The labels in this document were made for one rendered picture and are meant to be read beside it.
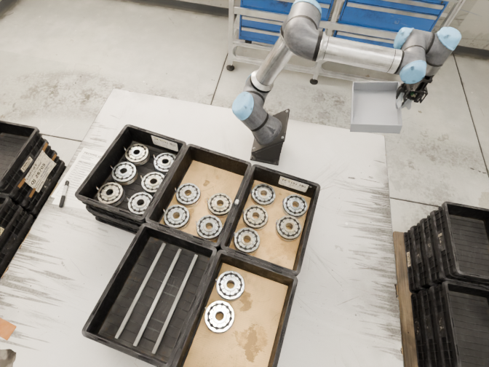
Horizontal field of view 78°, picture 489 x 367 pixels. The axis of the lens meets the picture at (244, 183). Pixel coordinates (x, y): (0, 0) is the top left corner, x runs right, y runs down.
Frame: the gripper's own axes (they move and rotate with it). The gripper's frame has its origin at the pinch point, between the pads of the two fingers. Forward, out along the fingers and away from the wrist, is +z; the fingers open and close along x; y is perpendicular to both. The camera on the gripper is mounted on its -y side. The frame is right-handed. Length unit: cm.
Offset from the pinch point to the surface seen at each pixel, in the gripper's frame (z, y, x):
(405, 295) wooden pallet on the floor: 93, 55, 43
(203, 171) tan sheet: 24, 35, -81
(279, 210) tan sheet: 24, 48, -45
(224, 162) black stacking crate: 18, 32, -72
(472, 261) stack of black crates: 58, 42, 62
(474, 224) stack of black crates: 58, 20, 68
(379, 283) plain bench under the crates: 37, 68, 2
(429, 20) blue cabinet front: 34, -138, 55
